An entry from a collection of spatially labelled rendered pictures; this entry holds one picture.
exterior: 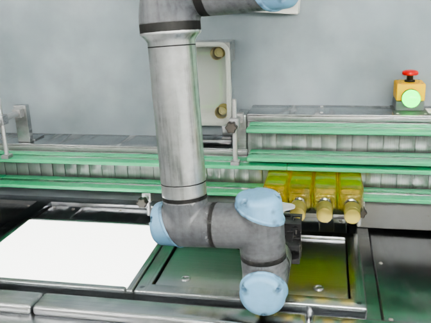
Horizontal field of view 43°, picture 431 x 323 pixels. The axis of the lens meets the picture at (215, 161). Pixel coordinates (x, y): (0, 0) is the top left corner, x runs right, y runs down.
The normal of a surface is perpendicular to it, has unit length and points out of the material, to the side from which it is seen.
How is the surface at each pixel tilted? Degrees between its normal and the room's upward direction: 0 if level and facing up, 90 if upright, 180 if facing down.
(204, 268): 90
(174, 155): 5
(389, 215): 0
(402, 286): 90
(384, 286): 91
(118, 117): 0
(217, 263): 90
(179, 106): 21
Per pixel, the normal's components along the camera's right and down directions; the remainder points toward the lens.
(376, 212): -0.19, 0.30
